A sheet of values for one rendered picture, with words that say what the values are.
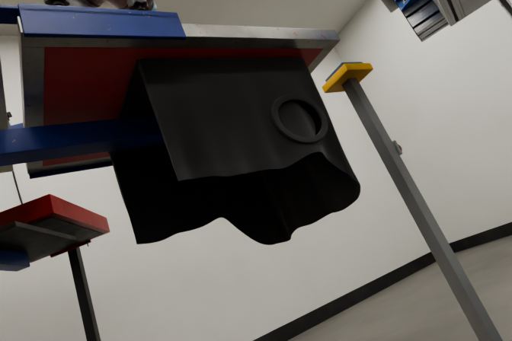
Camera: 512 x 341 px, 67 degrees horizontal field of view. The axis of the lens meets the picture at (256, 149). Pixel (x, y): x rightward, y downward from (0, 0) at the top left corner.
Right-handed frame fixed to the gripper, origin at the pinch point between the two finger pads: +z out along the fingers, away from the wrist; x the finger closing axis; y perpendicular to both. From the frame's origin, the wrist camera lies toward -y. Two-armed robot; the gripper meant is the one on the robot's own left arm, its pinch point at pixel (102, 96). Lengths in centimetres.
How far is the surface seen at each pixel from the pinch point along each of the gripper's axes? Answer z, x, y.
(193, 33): 4.9, 14.6, 29.2
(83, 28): 5.3, -8.4, 30.3
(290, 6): -199, 261, -145
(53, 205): -4, -8, -86
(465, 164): 24, 368, -129
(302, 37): 5, 46, 29
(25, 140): 12.3, -19.3, 2.9
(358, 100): 17, 75, 13
